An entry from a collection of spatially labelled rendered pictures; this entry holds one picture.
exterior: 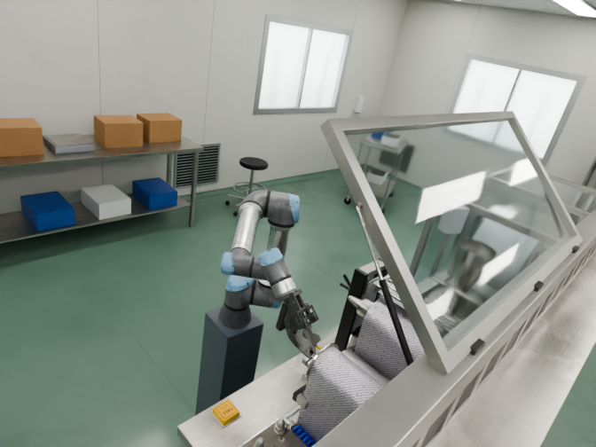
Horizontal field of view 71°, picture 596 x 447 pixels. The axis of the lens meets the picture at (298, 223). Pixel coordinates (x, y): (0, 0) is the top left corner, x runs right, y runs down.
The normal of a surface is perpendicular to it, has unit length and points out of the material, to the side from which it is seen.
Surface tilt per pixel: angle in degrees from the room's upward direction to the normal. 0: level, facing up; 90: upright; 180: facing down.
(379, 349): 92
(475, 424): 0
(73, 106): 90
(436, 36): 90
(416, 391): 0
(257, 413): 0
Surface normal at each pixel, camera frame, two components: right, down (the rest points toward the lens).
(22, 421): 0.18, -0.88
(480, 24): -0.70, 0.20
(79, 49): 0.69, 0.42
